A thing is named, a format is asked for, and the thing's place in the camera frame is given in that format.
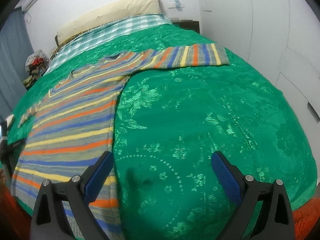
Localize green floral bedspread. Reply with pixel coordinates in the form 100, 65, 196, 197
9, 24, 317, 239

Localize cream pillow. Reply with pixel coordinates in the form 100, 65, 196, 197
55, 0, 161, 46

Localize checkered teal bed sheet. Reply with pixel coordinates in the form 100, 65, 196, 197
46, 14, 172, 74

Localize blue-grey curtain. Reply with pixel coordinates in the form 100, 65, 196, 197
1, 9, 34, 120

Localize orange fleece trousers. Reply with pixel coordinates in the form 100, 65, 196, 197
293, 197, 319, 239

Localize dark bedside table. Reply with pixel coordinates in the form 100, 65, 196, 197
172, 20, 200, 34

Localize striped knit sweater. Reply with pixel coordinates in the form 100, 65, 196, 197
12, 44, 231, 239

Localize white wardrobe doors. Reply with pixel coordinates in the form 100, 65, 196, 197
197, 0, 320, 140

